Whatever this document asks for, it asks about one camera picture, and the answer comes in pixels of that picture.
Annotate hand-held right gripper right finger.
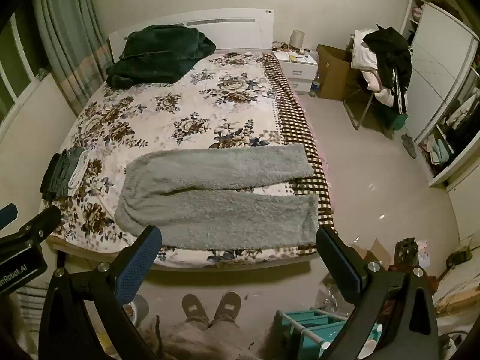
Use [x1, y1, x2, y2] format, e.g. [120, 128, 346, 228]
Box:
[316, 226, 439, 360]

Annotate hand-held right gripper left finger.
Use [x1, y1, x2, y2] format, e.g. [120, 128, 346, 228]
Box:
[37, 225, 164, 360]

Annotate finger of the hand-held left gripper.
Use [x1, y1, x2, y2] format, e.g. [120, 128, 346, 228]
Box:
[13, 205, 63, 244]
[0, 203, 19, 230]

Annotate grey fluffy pants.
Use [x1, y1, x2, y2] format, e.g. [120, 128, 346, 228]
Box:
[114, 143, 320, 251]

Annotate clear plastic bag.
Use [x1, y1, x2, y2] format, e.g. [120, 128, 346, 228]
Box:
[317, 273, 355, 310]

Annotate flat cardboard piece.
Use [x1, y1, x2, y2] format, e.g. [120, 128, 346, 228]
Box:
[350, 238, 392, 271]

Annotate stack of folded clothes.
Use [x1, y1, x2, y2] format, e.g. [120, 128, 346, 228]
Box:
[40, 147, 91, 201]

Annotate teal storage rack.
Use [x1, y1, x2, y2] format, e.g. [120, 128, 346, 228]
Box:
[272, 307, 383, 360]

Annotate person's left slipper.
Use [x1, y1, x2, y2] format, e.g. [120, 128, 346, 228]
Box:
[182, 294, 211, 324]

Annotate person's slipper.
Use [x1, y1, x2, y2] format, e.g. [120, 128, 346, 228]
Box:
[212, 291, 243, 324]
[182, 294, 211, 324]

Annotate person's legs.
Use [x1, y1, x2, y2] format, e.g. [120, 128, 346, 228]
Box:
[142, 315, 263, 360]

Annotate person's right slipper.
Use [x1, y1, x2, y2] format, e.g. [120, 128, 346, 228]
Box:
[212, 291, 243, 324]

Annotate window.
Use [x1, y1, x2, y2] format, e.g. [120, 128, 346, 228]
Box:
[0, 11, 49, 121]

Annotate grey shoe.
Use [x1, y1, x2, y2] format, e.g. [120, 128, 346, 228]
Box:
[401, 133, 418, 159]

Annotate floral checkered-edge blanket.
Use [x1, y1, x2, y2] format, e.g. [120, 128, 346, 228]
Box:
[39, 50, 334, 269]

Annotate brown cardboard box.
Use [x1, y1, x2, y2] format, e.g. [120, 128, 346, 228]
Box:
[316, 44, 362, 101]

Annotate green striped curtain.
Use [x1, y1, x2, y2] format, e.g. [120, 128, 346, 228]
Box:
[32, 0, 113, 117]

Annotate white nightstand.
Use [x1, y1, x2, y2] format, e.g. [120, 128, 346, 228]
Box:
[272, 49, 320, 96]

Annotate dark green blanket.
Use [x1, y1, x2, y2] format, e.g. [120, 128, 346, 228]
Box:
[106, 25, 217, 89]

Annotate pile of white clothes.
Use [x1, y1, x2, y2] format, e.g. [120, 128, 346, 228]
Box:
[352, 29, 394, 107]

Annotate black jacket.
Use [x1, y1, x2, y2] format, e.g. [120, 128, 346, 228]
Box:
[364, 24, 413, 115]

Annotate white wardrobe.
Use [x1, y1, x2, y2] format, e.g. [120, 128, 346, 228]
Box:
[399, 0, 480, 188]

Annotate metal frame chair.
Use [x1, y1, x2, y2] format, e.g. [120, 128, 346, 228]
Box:
[343, 64, 409, 133]

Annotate white bed frame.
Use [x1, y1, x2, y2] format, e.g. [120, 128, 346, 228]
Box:
[47, 8, 323, 272]

